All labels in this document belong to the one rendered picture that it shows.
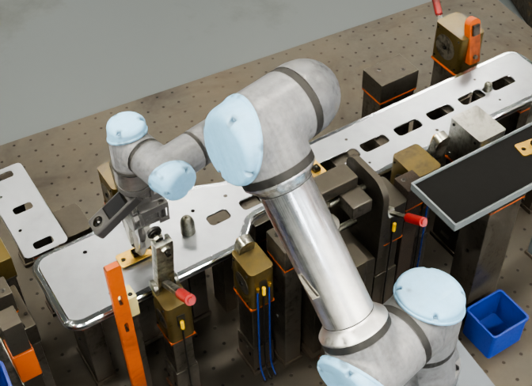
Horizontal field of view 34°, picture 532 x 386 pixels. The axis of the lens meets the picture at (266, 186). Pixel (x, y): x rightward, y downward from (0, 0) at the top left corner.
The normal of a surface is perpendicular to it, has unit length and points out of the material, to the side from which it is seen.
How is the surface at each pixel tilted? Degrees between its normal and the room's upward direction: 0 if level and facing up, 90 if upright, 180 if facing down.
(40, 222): 0
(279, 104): 29
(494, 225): 90
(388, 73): 0
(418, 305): 7
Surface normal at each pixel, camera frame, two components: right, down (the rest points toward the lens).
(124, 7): -0.02, -0.69
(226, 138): -0.77, 0.39
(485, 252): 0.54, 0.61
